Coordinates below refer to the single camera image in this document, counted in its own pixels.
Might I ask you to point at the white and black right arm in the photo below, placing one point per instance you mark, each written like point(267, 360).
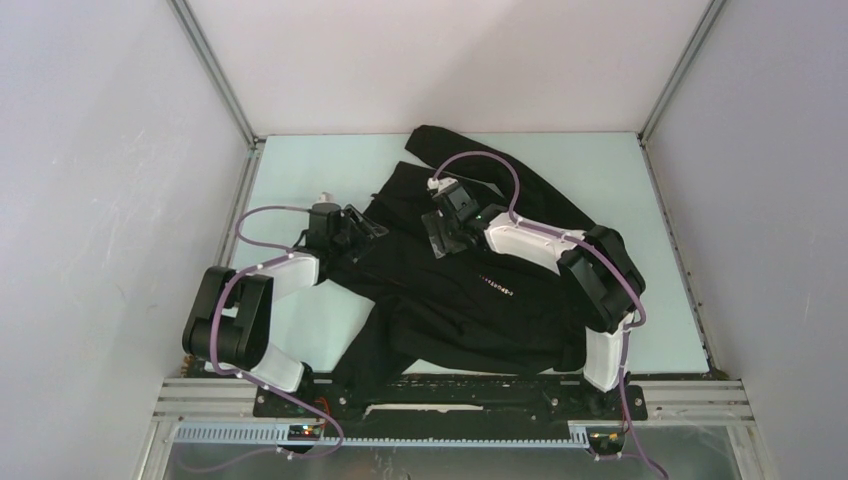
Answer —
point(594, 267)

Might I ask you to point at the black jacket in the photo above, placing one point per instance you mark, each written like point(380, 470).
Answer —
point(475, 310)

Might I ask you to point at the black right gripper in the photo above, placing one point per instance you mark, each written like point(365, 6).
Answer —
point(435, 224)

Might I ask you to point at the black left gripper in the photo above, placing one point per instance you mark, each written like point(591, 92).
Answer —
point(367, 227)

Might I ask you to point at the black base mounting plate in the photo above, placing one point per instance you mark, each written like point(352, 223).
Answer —
point(455, 408)

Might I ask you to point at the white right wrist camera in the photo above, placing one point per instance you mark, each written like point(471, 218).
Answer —
point(436, 185)

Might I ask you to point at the aluminium frame rail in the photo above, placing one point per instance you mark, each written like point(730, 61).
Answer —
point(220, 409)

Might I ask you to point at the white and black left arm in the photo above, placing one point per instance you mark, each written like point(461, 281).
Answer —
point(229, 323)

